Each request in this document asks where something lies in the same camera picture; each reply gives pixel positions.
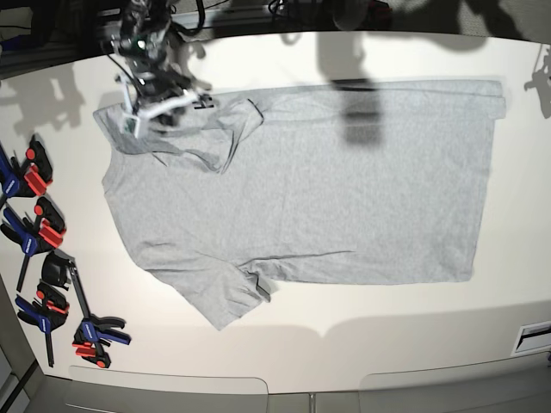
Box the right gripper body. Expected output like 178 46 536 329
130 64 189 106

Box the blue red clamp top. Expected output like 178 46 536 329
1 133 53 207

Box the grey T-shirt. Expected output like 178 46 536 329
94 78 506 329

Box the blue red clamp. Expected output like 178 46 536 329
1 196 66 293
1 133 53 207
15 280 70 367

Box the long bar clamp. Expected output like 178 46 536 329
41 252 132 369

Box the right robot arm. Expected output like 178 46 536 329
108 1 206 136

